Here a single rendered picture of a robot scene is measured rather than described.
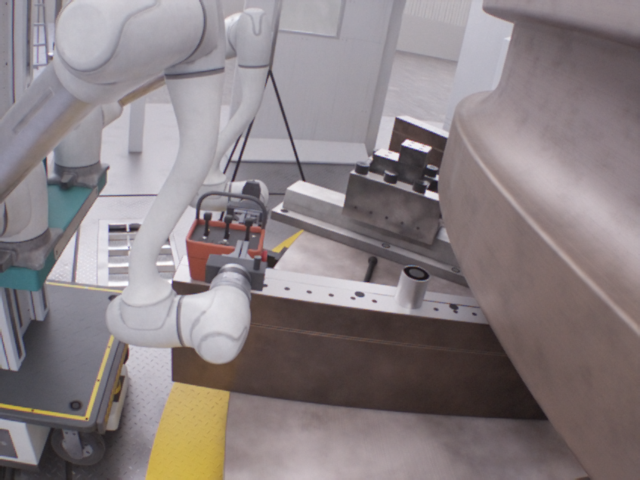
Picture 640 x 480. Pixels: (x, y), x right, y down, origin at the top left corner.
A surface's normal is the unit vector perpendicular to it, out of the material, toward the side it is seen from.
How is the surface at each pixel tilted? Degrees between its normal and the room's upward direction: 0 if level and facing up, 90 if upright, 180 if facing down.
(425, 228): 90
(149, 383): 0
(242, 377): 90
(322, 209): 72
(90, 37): 86
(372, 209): 90
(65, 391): 0
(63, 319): 0
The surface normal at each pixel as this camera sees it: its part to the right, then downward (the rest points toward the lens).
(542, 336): -0.97, -0.06
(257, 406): 0.17, -0.86
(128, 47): 0.72, 0.55
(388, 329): 0.00, 0.48
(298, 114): 0.34, 0.50
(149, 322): 0.06, 0.28
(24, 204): 0.94, 0.27
